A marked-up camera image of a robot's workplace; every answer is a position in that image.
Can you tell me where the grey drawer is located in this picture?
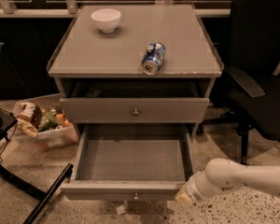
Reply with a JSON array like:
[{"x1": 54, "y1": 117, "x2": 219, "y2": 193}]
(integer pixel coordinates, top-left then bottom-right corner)
[
  {"x1": 60, "y1": 98, "x2": 209, "y2": 123},
  {"x1": 62, "y1": 124, "x2": 193, "y2": 201}
]

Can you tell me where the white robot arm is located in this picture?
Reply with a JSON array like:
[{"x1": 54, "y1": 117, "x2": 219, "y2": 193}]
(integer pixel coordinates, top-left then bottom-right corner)
[{"x1": 175, "y1": 158, "x2": 280, "y2": 206}]

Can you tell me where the grey drawer cabinet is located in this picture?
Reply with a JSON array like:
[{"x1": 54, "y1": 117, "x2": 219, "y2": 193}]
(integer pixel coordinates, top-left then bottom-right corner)
[{"x1": 49, "y1": 5, "x2": 222, "y2": 138}]

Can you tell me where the grey top drawer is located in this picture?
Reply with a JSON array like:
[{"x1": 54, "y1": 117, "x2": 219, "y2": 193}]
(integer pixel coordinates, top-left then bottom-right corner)
[{"x1": 60, "y1": 98, "x2": 209, "y2": 123}]

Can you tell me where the white paper scrap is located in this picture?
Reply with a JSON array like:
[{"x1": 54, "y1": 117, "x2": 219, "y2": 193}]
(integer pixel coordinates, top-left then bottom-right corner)
[{"x1": 116, "y1": 205, "x2": 125, "y2": 215}]

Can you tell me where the black office chair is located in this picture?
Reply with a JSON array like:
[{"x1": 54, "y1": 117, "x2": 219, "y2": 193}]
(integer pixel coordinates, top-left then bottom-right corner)
[{"x1": 210, "y1": 0, "x2": 280, "y2": 163}]

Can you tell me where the blue soda can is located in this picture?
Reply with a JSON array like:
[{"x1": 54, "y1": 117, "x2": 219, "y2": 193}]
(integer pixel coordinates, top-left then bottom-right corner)
[{"x1": 142, "y1": 42, "x2": 166, "y2": 75}]

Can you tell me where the green snack bag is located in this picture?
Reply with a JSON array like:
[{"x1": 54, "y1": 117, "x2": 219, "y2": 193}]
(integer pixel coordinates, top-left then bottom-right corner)
[{"x1": 38, "y1": 112, "x2": 58, "y2": 132}]

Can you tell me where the clear plastic snack bin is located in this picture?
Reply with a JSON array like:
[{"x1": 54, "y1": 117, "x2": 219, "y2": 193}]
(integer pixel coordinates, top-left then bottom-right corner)
[{"x1": 13, "y1": 93, "x2": 78, "y2": 149}]

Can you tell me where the snack bag in bin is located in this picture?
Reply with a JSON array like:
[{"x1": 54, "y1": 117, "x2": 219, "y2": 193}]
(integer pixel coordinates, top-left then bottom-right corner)
[{"x1": 16, "y1": 102, "x2": 39, "y2": 137}]

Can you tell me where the white ceramic bowl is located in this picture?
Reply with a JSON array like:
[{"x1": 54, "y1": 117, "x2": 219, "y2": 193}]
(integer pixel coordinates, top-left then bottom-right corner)
[{"x1": 91, "y1": 8, "x2": 121, "y2": 33}]

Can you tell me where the black table frame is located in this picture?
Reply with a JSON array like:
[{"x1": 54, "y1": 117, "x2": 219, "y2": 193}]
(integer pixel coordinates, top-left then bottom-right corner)
[{"x1": 0, "y1": 108, "x2": 74, "y2": 224}]

